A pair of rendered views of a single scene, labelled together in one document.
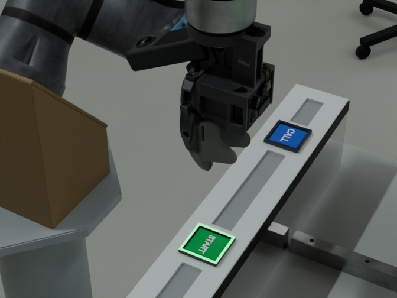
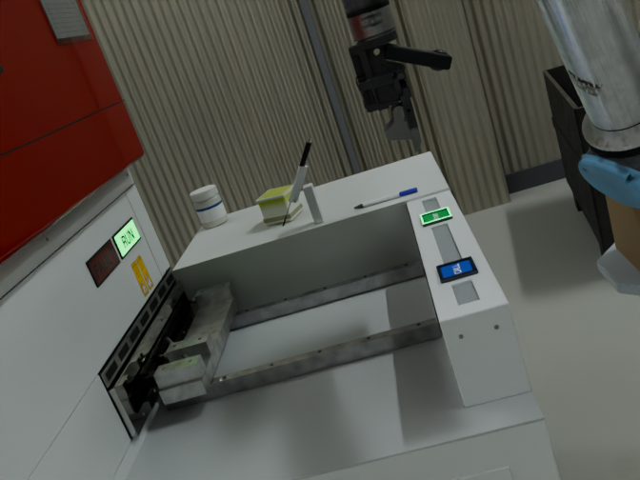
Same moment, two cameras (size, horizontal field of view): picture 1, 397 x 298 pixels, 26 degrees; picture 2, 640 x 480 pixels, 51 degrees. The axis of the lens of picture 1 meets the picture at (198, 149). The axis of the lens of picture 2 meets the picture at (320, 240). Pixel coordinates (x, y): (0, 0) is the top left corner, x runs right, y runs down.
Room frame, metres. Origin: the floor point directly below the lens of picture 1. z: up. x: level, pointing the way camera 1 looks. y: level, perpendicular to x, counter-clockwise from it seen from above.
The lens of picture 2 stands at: (1.84, -0.62, 1.38)
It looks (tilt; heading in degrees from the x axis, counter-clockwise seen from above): 18 degrees down; 160
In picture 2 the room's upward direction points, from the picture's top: 19 degrees counter-clockwise
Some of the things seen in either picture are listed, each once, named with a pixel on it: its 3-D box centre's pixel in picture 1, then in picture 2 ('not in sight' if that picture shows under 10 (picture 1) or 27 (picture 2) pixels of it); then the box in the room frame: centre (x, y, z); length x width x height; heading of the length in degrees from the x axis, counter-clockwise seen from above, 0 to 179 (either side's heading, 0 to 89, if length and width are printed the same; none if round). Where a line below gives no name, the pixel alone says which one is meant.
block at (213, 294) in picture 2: not in sight; (214, 293); (0.45, -0.39, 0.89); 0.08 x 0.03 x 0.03; 61
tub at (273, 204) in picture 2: not in sight; (280, 205); (0.38, -0.16, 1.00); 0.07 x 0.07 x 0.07; 42
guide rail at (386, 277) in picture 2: not in sight; (307, 300); (0.57, -0.23, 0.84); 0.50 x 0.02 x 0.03; 61
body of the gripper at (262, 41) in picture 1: (225, 68); (381, 72); (0.78, -0.03, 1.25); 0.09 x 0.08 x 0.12; 61
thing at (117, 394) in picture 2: not in sight; (158, 347); (0.59, -0.55, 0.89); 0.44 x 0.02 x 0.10; 151
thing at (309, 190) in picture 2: not in sight; (302, 195); (0.51, -0.15, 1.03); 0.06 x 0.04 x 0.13; 61
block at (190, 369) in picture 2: not in sight; (179, 370); (0.73, -0.54, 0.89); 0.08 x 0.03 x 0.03; 61
